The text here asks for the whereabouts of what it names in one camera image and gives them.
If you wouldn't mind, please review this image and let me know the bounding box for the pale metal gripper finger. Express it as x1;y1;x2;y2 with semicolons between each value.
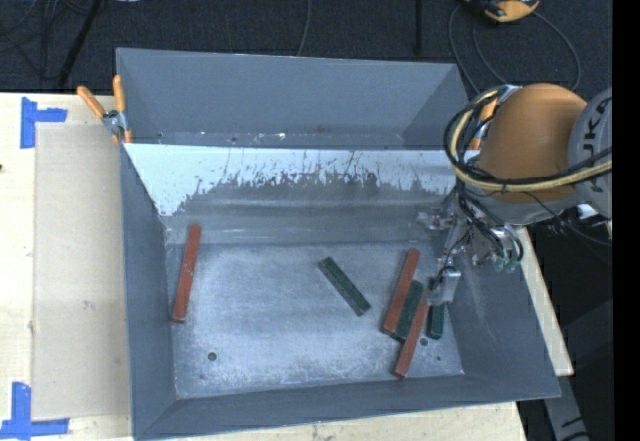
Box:
415;208;451;236
424;267;462;308

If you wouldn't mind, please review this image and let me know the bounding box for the dark green flat block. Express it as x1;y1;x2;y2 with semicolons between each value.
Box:
426;301;447;341
317;256;372;317
393;279;425;343

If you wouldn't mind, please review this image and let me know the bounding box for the red-brown flat block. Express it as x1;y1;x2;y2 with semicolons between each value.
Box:
382;248;422;336
392;298;430;379
170;223;203;325

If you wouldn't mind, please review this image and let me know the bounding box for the grey metal bin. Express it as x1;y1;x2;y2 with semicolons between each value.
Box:
114;47;562;440

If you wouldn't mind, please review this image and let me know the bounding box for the pale wood flat board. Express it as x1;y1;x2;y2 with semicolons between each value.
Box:
30;122;132;423

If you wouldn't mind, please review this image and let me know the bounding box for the black cylinder on white bracket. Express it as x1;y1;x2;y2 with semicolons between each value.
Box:
548;202;601;236

